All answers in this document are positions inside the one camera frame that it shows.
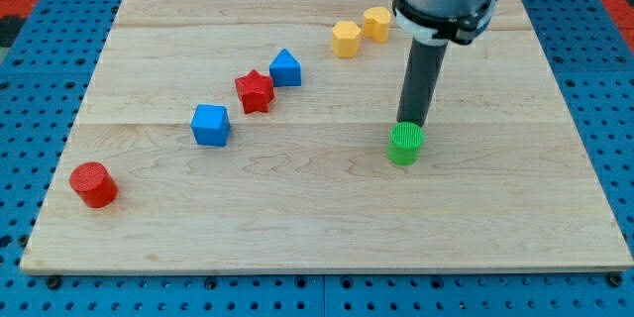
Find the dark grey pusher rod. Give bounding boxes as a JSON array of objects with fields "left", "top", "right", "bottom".
[{"left": 396, "top": 40, "right": 447, "bottom": 127}]

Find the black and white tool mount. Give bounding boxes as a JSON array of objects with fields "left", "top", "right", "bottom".
[{"left": 392, "top": 0, "right": 498, "bottom": 46}]

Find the green cylinder block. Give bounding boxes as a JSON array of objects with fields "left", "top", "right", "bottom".
[{"left": 387, "top": 122, "right": 425, "bottom": 165}]

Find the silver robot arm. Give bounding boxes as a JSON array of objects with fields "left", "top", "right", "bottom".
[{"left": 392, "top": 0, "right": 497, "bottom": 127}]

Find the yellow heart block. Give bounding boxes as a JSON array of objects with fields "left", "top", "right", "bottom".
[{"left": 362, "top": 7, "right": 391, "bottom": 43}]

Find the yellow hexagon block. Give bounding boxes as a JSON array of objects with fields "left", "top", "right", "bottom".
[{"left": 331, "top": 21, "right": 362, "bottom": 58}]

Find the blue triangle block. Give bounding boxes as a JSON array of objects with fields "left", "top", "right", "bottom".
[{"left": 269, "top": 49, "right": 302, "bottom": 87}]

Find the red star block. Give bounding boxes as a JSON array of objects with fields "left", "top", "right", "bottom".
[{"left": 235, "top": 70, "right": 274, "bottom": 114}]

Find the wooden board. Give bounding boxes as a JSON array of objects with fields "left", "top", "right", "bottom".
[{"left": 21, "top": 0, "right": 633, "bottom": 275}]

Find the blue cube block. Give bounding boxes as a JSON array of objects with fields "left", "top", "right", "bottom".
[{"left": 190, "top": 104, "right": 231, "bottom": 147}]

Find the red cylinder block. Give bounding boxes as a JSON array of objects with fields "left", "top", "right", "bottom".
[{"left": 69, "top": 161, "right": 119, "bottom": 209}]

